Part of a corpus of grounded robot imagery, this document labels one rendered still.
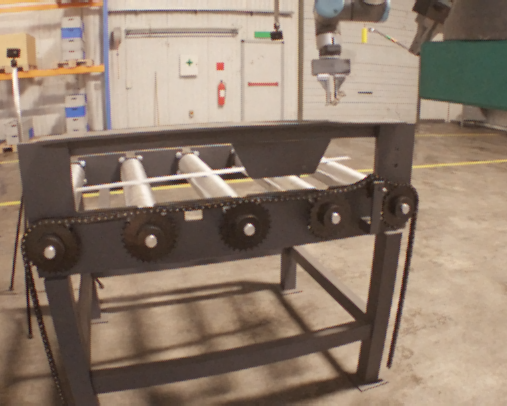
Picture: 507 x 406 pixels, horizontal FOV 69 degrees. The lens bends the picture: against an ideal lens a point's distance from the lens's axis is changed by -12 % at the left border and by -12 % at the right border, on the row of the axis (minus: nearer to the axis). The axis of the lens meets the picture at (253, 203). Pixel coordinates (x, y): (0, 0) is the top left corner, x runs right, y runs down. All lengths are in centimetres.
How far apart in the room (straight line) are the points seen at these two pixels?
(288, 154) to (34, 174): 78
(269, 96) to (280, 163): 959
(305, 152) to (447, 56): 101
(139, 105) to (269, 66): 340
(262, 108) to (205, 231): 964
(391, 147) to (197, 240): 75
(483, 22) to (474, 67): 4
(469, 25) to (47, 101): 1013
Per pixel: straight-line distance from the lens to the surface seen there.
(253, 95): 1077
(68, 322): 140
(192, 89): 1042
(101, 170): 219
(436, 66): 43
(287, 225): 140
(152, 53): 1029
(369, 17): 138
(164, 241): 123
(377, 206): 147
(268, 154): 133
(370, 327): 181
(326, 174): 192
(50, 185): 125
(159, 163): 220
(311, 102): 1142
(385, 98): 1271
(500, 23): 39
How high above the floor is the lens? 132
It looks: 18 degrees down
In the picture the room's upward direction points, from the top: straight up
